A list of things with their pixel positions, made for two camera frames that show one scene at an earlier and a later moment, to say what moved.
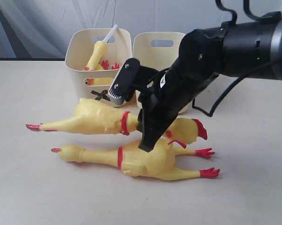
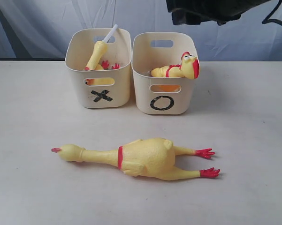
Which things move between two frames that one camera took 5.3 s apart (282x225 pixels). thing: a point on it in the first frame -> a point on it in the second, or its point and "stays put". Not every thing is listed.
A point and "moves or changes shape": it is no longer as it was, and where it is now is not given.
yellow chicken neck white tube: x=99 y=48 stays put
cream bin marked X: x=95 y=84 stays put
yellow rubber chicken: x=95 y=117 moves or changes shape
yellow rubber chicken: x=158 y=163 stays put
